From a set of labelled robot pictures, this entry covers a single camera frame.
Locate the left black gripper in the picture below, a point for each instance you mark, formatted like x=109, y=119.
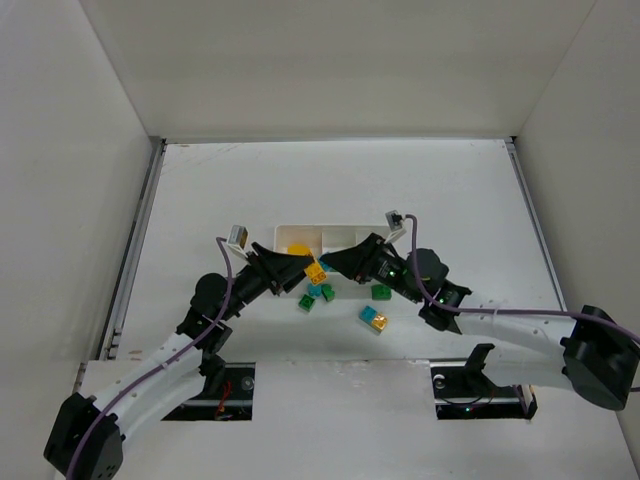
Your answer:
x=267, y=270

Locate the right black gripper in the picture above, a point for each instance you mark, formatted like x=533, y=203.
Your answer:
x=367, y=261

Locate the yellow rounded lego piece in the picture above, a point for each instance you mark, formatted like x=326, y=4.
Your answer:
x=299, y=249

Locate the large yellow lego brick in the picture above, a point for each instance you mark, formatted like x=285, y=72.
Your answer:
x=315, y=273

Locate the small green lego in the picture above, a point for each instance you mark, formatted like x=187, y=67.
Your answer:
x=328, y=292
x=306, y=303

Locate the blue rounded lego piece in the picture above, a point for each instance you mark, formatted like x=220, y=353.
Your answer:
x=325, y=266

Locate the blue lego brick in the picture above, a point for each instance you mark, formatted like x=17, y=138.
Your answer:
x=314, y=290

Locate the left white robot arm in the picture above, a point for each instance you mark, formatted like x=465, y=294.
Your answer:
x=91, y=433

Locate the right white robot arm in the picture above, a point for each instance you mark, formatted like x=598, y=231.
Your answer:
x=593, y=359

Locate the green square lego right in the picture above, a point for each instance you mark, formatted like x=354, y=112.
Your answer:
x=381, y=292

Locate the white three-compartment container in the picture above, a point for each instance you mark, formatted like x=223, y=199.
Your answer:
x=321, y=239

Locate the blue and yellow lego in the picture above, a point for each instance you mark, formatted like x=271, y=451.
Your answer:
x=374, y=319

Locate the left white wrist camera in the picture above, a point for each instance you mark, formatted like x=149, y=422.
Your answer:
x=237, y=240

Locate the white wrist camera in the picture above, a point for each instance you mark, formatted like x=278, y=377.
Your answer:
x=395, y=223
x=237, y=240

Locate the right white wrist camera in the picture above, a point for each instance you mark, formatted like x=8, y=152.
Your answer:
x=395, y=223

